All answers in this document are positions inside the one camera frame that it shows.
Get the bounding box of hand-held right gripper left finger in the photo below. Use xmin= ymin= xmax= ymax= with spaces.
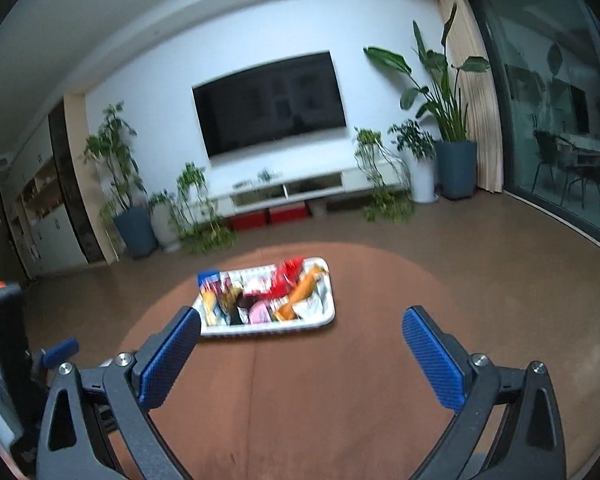
xmin=36 ymin=305 xmax=203 ymax=480

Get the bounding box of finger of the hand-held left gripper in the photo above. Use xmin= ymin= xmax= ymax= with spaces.
xmin=32 ymin=337 xmax=79 ymax=369

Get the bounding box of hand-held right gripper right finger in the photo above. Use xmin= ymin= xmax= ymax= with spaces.
xmin=401 ymin=305 xmax=567 ymax=480

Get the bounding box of yellow blue snack packet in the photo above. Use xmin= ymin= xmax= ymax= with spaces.
xmin=197 ymin=270 xmax=223 ymax=326

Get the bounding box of black snack packet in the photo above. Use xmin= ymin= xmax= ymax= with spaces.
xmin=225 ymin=295 xmax=253 ymax=326

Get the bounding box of white foam tray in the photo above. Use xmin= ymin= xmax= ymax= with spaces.
xmin=192 ymin=256 xmax=337 ymax=338

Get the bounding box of long white snack packet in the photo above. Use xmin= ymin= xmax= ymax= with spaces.
xmin=292 ymin=280 xmax=333 ymax=321

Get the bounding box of red snack packet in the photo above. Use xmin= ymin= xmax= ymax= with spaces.
xmin=270 ymin=257 xmax=306 ymax=298

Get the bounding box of orange snack packet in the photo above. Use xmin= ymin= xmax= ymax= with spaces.
xmin=280 ymin=265 xmax=328 ymax=318

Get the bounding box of trailing vine plant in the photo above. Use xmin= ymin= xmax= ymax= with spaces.
xmin=172 ymin=162 xmax=238 ymax=256

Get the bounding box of plant in white ribbed pot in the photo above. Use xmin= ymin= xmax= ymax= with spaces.
xmin=147 ymin=190 xmax=183 ymax=253

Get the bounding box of tall plant in blue pot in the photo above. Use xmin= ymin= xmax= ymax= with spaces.
xmin=82 ymin=102 xmax=158 ymax=261

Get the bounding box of red storage box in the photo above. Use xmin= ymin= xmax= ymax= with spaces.
xmin=269 ymin=204 xmax=308 ymax=226
xmin=230 ymin=210 xmax=268 ymax=232

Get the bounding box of hanging vine plant on cabinet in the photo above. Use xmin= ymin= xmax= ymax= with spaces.
xmin=352 ymin=127 xmax=416 ymax=223

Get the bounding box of plant in tall white pot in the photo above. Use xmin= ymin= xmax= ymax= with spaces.
xmin=387 ymin=120 xmax=438 ymax=204

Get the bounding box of large leaf plant blue pot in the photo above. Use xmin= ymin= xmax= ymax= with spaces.
xmin=364 ymin=2 xmax=491 ymax=201

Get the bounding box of white television cabinet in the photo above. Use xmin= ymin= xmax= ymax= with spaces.
xmin=195 ymin=164 xmax=406 ymax=221

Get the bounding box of black chair behind glass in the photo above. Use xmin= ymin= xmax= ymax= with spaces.
xmin=530 ymin=130 xmax=568 ymax=196

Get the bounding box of beige curtain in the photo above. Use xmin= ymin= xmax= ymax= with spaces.
xmin=430 ymin=0 xmax=506 ymax=193

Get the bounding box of white table behind glass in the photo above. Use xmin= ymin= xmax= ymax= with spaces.
xmin=555 ymin=132 xmax=600 ymax=161

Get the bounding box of glass sliding door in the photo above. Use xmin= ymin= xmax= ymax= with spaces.
xmin=462 ymin=0 xmax=600 ymax=261

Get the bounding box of white wall cupboard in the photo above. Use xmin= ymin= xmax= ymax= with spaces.
xmin=5 ymin=110 xmax=88 ymax=281

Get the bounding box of black wall television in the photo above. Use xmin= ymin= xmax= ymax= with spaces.
xmin=192 ymin=51 xmax=347 ymax=161

